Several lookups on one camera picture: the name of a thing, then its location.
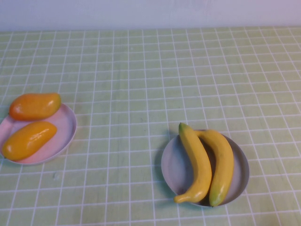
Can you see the blue round plate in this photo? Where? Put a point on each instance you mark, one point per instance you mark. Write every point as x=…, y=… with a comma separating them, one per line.
x=174, y=164

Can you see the orange mango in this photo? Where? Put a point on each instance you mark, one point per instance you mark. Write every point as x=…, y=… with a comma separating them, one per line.
x=33, y=107

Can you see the yellow-orange mango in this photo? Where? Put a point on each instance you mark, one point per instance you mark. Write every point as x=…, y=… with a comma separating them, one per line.
x=28, y=141

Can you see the slender strongly curved banana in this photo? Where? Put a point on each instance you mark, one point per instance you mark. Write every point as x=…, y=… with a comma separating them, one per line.
x=197, y=164

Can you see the pink round plate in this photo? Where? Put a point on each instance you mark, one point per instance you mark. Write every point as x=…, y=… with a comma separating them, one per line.
x=63, y=127

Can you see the thick banana green end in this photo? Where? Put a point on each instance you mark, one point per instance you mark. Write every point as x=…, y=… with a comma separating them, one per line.
x=223, y=164

